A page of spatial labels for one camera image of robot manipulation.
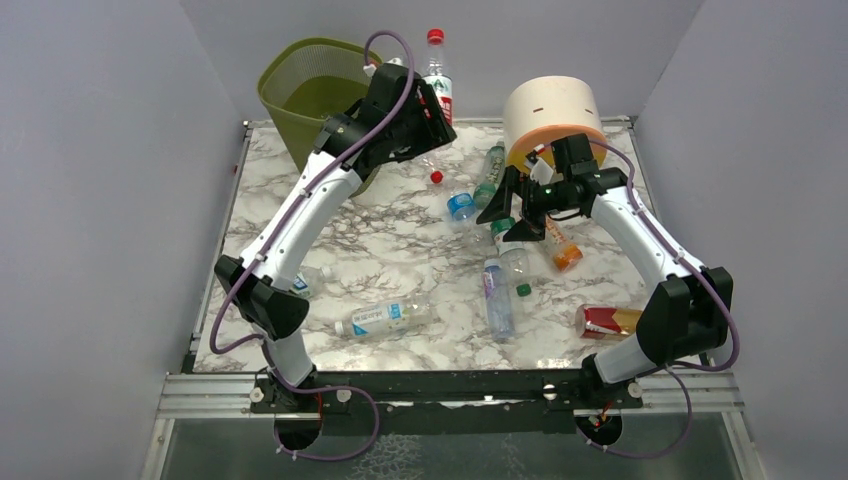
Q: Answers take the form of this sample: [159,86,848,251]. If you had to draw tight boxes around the dark green label bottle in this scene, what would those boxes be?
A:
[291,266,336,299]

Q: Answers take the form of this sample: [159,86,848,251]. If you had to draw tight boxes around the green tinted bottle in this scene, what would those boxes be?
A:
[472,140,505,211]

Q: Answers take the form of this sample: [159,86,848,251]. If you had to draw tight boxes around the blue label clear bottle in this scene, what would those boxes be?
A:
[446,190,477,232]

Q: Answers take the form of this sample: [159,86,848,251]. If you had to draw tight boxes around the blue white label bottle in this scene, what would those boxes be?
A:
[334,301,433,339]

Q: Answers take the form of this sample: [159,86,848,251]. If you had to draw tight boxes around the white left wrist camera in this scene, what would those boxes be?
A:
[362,57,405,77]

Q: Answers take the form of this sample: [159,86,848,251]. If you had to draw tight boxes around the cream cylindrical drum container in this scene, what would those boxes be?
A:
[502,76,607,174]

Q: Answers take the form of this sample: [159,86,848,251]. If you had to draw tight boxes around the green mesh waste bin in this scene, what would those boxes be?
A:
[257,37,370,171]

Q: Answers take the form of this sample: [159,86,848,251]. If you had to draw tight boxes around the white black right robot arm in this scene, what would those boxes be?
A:
[477,134,740,390]

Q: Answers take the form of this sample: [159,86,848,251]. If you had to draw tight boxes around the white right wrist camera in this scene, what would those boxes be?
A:
[525,156,555,185]

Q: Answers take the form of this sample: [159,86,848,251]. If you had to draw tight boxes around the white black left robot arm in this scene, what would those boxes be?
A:
[215,63,456,388]

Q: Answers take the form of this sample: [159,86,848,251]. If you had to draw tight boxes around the red gold drink can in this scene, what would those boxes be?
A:
[574,304,643,341]

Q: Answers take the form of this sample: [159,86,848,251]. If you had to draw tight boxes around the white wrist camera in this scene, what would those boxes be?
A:
[525,156,555,185]
[362,57,405,77]

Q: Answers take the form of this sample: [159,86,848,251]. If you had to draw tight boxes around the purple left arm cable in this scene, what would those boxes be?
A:
[209,29,417,464]

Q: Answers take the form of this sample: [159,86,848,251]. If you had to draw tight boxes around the purple label Ganten bottle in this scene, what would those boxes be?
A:
[481,259,515,342]

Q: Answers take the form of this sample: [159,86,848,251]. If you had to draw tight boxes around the orange juice bottle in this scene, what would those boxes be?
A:
[542,219,583,272]

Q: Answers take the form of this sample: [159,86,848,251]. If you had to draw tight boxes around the red label bottle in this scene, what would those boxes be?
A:
[418,152,444,185]
[424,28,454,125]

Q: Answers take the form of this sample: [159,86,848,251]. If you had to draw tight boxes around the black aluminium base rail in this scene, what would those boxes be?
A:
[157,370,744,437]

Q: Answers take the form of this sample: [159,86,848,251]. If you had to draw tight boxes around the green white label bottle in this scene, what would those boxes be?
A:
[490,217,532,297]

